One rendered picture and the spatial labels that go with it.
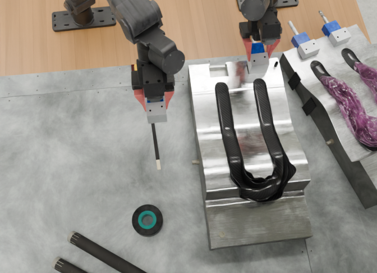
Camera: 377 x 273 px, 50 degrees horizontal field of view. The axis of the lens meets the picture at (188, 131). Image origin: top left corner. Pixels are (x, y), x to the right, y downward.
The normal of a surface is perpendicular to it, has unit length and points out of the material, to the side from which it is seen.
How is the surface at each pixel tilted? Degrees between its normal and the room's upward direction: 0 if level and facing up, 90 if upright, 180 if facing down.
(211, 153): 28
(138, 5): 13
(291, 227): 0
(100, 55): 0
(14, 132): 0
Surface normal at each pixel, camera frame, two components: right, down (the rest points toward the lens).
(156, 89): 0.12, 0.65
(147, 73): -0.03, -0.75
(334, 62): 0.03, -0.35
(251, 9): -0.34, 0.61
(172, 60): 0.59, 0.51
